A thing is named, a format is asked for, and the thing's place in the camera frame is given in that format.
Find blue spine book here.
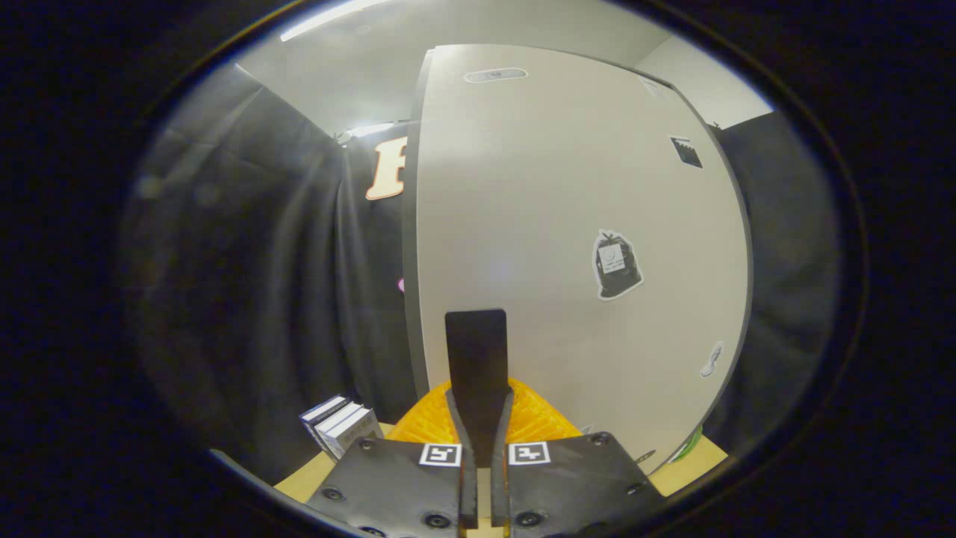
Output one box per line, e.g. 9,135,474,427
299,395,352,442
315,401,365,449

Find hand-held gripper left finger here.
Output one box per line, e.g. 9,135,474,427
306,310,479,538

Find grey cover book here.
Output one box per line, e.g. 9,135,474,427
329,407,384,459

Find white shoe cabinet door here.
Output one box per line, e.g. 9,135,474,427
416,43,753,476

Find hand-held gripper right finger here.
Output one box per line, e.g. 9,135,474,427
478,310,665,538

